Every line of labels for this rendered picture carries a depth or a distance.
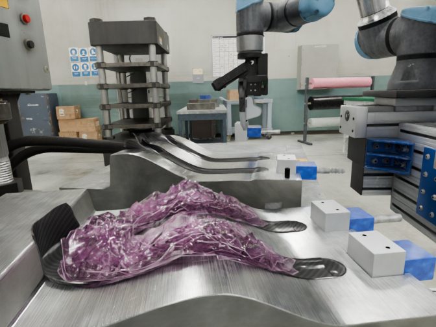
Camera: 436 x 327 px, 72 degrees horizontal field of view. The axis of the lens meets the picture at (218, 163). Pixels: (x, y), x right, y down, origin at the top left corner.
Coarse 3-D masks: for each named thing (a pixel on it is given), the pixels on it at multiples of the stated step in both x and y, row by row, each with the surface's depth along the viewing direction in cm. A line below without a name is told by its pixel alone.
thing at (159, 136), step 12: (156, 132) 78; (132, 144) 64; (144, 144) 68; (180, 144) 77; (168, 156) 66; (204, 156) 77; (264, 156) 74; (192, 168) 66; (204, 168) 66; (240, 168) 65; (252, 168) 64; (264, 168) 64
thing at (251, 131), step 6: (240, 126) 88; (246, 126) 88; (252, 126) 91; (258, 126) 91; (240, 132) 88; (246, 132) 88; (252, 132) 88; (258, 132) 88; (264, 132) 89; (270, 132) 89; (276, 132) 88; (240, 138) 89; (246, 138) 88
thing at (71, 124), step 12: (60, 108) 652; (72, 108) 652; (60, 120) 658; (72, 120) 659; (84, 120) 660; (96, 120) 672; (60, 132) 664; (72, 132) 663; (84, 132) 665; (96, 132) 666
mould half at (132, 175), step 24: (168, 144) 73; (192, 144) 82; (120, 168) 61; (144, 168) 60; (168, 168) 59; (216, 168) 67; (96, 192) 63; (120, 192) 62; (144, 192) 61; (216, 192) 58; (240, 192) 57; (264, 192) 56; (288, 192) 55
